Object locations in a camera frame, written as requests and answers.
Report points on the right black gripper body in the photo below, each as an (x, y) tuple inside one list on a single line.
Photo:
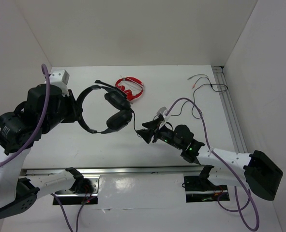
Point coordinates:
[(166, 135)]

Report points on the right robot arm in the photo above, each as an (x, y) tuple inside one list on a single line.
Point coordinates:
[(256, 171)]

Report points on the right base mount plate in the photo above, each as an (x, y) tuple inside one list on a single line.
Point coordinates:
[(199, 190)]

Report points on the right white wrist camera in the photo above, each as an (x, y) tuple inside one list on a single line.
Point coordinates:
[(163, 115)]

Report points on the aluminium rail front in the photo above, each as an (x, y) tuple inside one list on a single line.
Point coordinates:
[(122, 170)]

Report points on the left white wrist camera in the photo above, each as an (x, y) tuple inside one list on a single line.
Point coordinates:
[(60, 79)]

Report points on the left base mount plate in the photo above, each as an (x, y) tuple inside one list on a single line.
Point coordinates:
[(87, 191)]

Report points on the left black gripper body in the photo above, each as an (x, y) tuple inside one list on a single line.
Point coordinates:
[(67, 113)]

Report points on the black headset with microphone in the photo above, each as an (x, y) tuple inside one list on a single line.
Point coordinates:
[(105, 109)]

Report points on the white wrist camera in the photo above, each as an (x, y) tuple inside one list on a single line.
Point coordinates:
[(163, 115), (60, 79)]

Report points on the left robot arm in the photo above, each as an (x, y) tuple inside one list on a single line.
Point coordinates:
[(45, 108)]

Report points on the aluminium rail right side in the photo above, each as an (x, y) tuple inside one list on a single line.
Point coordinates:
[(231, 116)]

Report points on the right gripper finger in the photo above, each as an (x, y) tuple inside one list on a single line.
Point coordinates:
[(153, 125), (146, 134)]

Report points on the base mount plate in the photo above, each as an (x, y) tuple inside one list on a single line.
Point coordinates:
[(199, 190), (87, 191)]

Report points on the red headphones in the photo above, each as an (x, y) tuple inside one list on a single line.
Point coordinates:
[(131, 86)]

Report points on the aluminium rail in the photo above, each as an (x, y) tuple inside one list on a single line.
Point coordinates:
[(231, 116), (122, 170)]

